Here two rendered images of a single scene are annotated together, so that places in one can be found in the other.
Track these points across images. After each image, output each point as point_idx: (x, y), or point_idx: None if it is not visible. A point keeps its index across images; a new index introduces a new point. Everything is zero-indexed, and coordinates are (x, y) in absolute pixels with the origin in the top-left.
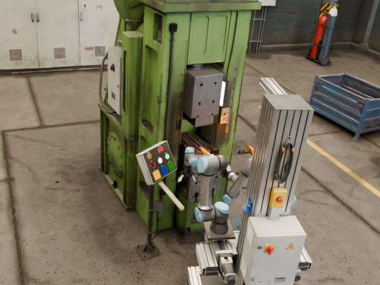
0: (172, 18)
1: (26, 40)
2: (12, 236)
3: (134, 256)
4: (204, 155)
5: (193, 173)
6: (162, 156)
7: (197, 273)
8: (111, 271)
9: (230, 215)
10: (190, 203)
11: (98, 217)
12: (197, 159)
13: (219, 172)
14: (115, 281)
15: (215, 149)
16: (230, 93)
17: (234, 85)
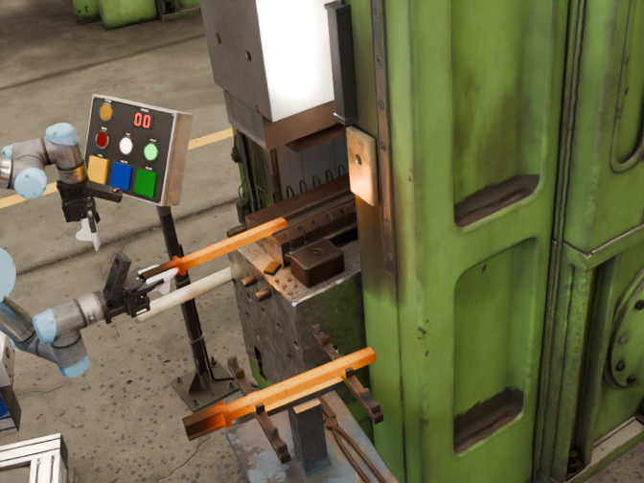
0: None
1: None
2: (235, 195)
3: (185, 364)
4: (26, 159)
5: (87, 217)
6: (136, 141)
7: (33, 456)
8: (135, 338)
9: None
10: (253, 365)
11: None
12: (8, 151)
13: (292, 346)
14: (104, 352)
15: (297, 259)
16: (372, 78)
17: (382, 50)
